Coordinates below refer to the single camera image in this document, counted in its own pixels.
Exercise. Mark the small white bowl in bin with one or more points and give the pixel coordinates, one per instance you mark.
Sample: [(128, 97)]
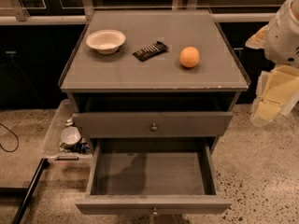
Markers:
[(70, 136)]

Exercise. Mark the metal window railing frame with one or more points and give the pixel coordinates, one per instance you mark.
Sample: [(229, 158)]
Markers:
[(76, 11)]

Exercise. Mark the white paper bowl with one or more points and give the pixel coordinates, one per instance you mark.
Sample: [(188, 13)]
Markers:
[(106, 41)]

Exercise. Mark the black snack bar packet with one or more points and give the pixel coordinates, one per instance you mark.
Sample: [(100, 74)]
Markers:
[(150, 51)]

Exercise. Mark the grey top drawer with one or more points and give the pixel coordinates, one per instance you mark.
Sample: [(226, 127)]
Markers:
[(152, 124)]

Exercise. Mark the orange fruit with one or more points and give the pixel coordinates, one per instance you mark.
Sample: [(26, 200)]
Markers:
[(189, 57)]

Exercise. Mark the clear plastic storage bin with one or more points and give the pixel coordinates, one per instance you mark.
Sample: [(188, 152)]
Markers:
[(52, 146)]

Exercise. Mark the grey wooden drawer cabinet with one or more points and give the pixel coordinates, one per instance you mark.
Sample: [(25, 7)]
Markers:
[(121, 83)]

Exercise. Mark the grey drawer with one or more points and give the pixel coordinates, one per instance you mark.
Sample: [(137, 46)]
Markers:
[(152, 124), (152, 176)]

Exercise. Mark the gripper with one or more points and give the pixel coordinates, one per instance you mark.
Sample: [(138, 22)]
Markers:
[(282, 37)]

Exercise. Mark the black floor rail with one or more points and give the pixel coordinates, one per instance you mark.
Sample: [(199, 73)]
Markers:
[(22, 196)]

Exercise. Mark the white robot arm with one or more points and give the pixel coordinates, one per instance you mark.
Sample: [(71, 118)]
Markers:
[(279, 39)]

